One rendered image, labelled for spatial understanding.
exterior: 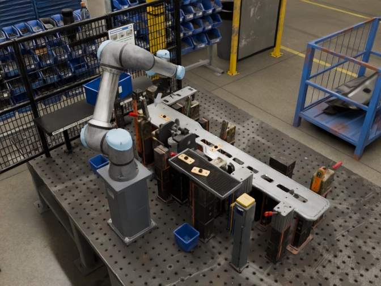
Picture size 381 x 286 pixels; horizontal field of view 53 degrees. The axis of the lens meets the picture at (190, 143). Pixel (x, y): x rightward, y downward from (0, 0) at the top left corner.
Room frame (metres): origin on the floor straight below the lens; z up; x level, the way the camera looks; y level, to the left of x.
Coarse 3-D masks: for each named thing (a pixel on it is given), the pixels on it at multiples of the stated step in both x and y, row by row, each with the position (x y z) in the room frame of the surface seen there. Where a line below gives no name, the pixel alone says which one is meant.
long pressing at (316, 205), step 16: (160, 112) 2.20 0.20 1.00; (176, 112) 2.20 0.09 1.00; (192, 128) 2.01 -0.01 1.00; (224, 144) 1.84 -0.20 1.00; (240, 160) 1.69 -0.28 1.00; (256, 160) 1.69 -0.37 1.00; (256, 176) 1.55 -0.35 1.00; (272, 176) 1.55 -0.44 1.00; (272, 192) 1.42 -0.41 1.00; (288, 192) 1.42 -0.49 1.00; (304, 192) 1.42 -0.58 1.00; (304, 208) 1.31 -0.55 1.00; (320, 208) 1.31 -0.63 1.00
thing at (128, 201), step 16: (144, 176) 1.45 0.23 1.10; (112, 192) 1.41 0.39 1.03; (128, 192) 1.39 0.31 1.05; (144, 192) 1.45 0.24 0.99; (112, 208) 1.44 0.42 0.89; (128, 208) 1.38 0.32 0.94; (144, 208) 1.44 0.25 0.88; (112, 224) 1.47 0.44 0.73; (128, 224) 1.38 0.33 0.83; (144, 224) 1.43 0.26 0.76; (128, 240) 1.36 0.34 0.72
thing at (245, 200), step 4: (240, 196) 1.24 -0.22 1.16; (244, 196) 1.24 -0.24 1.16; (248, 196) 1.24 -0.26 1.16; (236, 200) 1.22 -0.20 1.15; (240, 200) 1.21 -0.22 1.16; (244, 200) 1.21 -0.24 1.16; (248, 200) 1.21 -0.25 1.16; (252, 200) 1.21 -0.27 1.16; (244, 204) 1.19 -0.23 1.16; (248, 204) 1.19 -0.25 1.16
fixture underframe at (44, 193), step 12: (36, 180) 2.30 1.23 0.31; (36, 192) 2.34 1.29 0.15; (48, 192) 2.25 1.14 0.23; (36, 204) 2.34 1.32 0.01; (48, 204) 2.15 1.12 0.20; (60, 216) 2.00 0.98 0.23; (72, 228) 1.74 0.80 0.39; (84, 240) 1.72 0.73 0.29; (84, 252) 1.71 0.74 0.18; (84, 264) 1.70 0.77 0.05; (96, 264) 1.73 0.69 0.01
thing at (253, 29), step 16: (240, 0) 4.77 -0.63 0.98; (256, 0) 5.02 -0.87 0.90; (272, 0) 5.22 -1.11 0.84; (240, 16) 4.82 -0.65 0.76; (256, 16) 5.05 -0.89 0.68; (272, 16) 5.25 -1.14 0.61; (240, 32) 4.85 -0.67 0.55; (256, 32) 5.07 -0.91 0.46; (272, 32) 5.27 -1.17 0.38; (240, 48) 4.87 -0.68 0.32; (256, 48) 5.09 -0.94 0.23
